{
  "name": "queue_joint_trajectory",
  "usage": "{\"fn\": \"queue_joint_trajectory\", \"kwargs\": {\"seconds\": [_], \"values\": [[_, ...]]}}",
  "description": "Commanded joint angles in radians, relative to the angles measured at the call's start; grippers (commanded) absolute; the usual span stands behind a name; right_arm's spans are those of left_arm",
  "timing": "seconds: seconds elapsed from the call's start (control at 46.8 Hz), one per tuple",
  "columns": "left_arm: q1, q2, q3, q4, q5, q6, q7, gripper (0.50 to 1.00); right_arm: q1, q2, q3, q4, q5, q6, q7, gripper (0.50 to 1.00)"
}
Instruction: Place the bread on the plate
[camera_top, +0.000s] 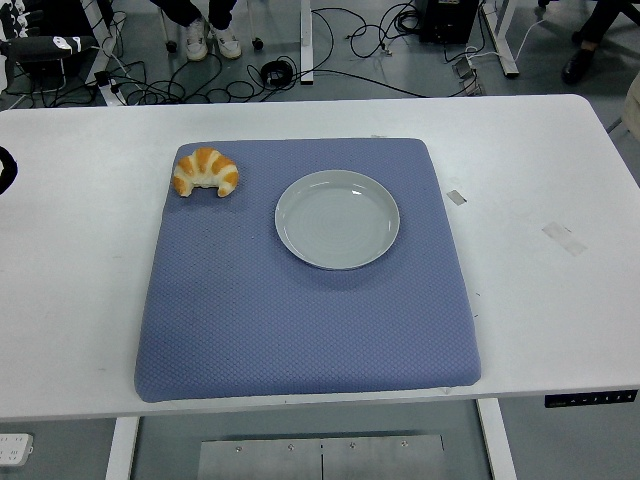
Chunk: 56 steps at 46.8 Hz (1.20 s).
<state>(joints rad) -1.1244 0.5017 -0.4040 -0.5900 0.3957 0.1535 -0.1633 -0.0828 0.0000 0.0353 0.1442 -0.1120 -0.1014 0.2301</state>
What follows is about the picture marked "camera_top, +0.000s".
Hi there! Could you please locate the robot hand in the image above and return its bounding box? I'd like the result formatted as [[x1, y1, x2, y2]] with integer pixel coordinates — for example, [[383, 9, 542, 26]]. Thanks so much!
[[0, 3, 100, 66]]

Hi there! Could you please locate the croissant bread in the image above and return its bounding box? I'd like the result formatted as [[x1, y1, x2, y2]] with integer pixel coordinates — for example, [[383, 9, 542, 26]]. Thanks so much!
[[172, 146, 240, 199]]

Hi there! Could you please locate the grey round plate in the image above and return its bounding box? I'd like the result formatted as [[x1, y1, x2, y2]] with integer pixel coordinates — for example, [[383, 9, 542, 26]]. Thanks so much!
[[273, 169, 401, 272]]

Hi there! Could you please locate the grey metal plate with screws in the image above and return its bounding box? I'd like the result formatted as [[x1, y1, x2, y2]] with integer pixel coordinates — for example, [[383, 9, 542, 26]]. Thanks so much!
[[198, 434, 446, 480]]

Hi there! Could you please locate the white power strip with plugs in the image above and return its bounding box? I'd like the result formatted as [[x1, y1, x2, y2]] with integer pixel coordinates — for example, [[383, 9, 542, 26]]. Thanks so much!
[[94, 71, 127, 108]]

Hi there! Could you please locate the person's leg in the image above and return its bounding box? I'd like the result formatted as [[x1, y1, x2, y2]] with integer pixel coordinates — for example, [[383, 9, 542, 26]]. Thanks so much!
[[149, 0, 207, 29], [207, 0, 239, 31], [571, 0, 640, 47]]

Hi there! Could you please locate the person's white shoe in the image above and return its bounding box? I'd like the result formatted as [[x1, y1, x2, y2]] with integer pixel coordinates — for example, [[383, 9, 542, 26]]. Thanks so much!
[[184, 18, 210, 62], [213, 24, 243, 60]]

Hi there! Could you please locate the white desk leg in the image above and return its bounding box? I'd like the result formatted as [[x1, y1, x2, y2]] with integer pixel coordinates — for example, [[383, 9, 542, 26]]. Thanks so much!
[[479, 0, 522, 78], [298, 0, 316, 85]]

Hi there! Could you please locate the blue quilted mat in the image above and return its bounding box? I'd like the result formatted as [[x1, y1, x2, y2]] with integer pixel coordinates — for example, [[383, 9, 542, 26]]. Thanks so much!
[[133, 137, 484, 405]]

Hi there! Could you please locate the black equipment box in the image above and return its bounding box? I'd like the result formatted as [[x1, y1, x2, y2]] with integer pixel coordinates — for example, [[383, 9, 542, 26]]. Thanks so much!
[[418, 0, 479, 45]]

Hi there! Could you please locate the white table leg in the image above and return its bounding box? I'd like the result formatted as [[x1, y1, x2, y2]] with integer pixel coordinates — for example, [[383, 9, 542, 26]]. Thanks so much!
[[474, 398, 519, 480], [103, 416, 142, 480]]

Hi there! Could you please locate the person's black shoe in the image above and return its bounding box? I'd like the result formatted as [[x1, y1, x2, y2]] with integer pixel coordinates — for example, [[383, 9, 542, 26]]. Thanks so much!
[[560, 47, 598, 85]]

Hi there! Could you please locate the clear tape strip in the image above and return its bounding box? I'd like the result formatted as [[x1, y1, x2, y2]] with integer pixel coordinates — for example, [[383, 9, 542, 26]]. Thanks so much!
[[541, 220, 589, 258]]

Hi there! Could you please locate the beige object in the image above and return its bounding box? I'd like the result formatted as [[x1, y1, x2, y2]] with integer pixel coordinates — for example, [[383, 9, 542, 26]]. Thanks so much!
[[621, 74, 640, 133]]

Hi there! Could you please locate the black table control panel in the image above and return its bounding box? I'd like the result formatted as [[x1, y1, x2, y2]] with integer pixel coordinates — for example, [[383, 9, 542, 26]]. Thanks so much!
[[544, 392, 640, 410]]

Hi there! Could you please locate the white desk frame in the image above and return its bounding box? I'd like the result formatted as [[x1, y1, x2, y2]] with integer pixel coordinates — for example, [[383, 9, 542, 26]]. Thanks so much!
[[78, 0, 127, 74]]

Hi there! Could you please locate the coiled black cable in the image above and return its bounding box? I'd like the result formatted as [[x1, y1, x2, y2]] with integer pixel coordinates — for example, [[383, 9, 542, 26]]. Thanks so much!
[[259, 59, 295, 91]]

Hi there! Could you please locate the long black cable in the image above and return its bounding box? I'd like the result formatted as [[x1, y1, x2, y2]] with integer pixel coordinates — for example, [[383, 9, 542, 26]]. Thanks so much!
[[284, 67, 469, 99]]

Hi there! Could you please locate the looped black cable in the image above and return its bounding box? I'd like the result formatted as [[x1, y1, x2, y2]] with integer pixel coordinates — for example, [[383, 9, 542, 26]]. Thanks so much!
[[348, 0, 422, 60]]

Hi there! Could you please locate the white cable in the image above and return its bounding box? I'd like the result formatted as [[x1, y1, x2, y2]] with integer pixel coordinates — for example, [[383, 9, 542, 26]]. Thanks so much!
[[463, 17, 545, 65]]

